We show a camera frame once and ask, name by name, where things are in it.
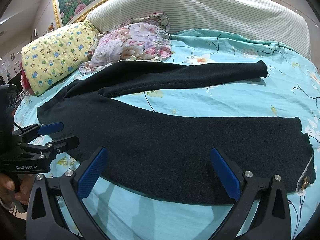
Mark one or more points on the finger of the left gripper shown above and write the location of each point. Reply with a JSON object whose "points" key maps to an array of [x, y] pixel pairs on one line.
{"points": [[51, 128], [51, 148]]}

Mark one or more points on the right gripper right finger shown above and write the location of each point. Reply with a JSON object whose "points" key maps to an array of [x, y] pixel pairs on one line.
{"points": [[272, 218]]}

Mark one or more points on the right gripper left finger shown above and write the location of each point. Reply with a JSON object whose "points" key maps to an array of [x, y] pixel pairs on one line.
{"points": [[44, 217]]}

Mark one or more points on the black pants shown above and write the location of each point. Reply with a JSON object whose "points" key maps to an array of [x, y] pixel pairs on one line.
{"points": [[166, 157]]}

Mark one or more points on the person's left hand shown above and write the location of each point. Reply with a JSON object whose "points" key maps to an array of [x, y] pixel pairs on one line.
{"points": [[9, 193]]}

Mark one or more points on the yellow cartoon print pillow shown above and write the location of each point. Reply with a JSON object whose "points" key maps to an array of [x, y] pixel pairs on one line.
{"points": [[53, 56]]}

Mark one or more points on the pink floral pillow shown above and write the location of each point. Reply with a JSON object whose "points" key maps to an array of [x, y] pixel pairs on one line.
{"points": [[137, 39]]}

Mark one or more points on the striped white headboard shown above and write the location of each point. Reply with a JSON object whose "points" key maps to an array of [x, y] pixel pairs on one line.
{"points": [[263, 20]]}

